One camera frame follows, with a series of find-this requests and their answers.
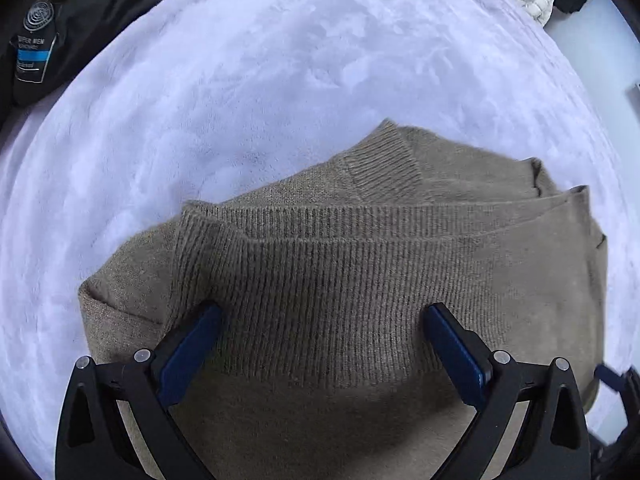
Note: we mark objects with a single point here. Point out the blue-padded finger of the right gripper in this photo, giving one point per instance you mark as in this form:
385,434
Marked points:
609,377

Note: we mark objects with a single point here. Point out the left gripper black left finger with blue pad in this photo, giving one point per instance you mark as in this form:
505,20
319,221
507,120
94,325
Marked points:
93,442

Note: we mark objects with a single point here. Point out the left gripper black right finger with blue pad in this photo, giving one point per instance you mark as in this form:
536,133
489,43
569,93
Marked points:
553,440

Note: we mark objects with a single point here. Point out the tan knit sweater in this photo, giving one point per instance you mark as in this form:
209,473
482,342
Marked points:
321,371

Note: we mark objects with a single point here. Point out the lavender plush bed blanket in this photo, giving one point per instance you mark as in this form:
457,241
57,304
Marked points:
210,98

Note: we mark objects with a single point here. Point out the black jacket with label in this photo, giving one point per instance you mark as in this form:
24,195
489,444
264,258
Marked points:
46,43

